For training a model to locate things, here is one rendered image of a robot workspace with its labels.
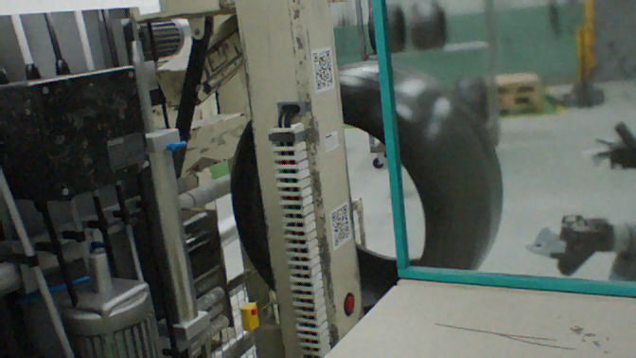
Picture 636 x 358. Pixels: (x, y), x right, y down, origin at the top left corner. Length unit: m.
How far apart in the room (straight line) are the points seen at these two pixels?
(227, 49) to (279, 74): 0.49
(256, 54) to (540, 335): 0.72
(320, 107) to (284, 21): 0.16
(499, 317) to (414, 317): 0.09
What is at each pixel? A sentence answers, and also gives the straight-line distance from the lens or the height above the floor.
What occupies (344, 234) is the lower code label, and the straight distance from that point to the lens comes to 1.30.
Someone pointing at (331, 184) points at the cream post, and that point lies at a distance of 1.25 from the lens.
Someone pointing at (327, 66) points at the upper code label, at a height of 1.51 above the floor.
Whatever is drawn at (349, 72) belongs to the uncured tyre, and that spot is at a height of 1.48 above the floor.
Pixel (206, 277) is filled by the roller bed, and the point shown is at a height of 1.05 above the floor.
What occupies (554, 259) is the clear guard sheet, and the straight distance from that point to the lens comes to 0.82.
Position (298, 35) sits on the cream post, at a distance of 1.18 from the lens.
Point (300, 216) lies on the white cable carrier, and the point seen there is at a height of 1.27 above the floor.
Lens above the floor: 1.60
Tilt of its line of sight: 13 degrees down
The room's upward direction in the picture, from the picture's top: 7 degrees counter-clockwise
